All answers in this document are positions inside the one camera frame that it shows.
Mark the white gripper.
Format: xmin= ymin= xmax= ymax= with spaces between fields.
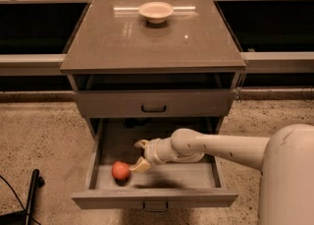
xmin=130 ymin=140 xmax=164 ymax=173

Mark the black left base leg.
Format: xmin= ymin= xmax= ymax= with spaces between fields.
xmin=0 ymin=169 xmax=45 ymax=225

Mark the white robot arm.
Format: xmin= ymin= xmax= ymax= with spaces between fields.
xmin=131 ymin=124 xmax=314 ymax=225

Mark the open grey middle drawer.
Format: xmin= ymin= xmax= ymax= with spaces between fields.
xmin=72 ymin=118 xmax=238 ymax=212

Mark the grey metal railing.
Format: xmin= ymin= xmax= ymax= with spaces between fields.
xmin=0 ymin=0 xmax=314 ymax=77

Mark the white ceramic bowl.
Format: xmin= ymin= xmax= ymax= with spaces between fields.
xmin=138 ymin=2 xmax=174 ymax=24

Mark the closed grey top drawer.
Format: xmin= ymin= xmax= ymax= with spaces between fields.
xmin=75 ymin=89 xmax=235 ymax=118

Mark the red apple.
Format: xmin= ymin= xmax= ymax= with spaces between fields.
xmin=112 ymin=161 xmax=131 ymax=181

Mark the black floor cable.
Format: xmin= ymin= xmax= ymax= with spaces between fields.
xmin=0 ymin=174 xmax=42 ymax=225

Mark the grey drawer cabinet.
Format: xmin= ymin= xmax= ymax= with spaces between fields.
xmin=61 ymin=0 xmax=245 ymax=136

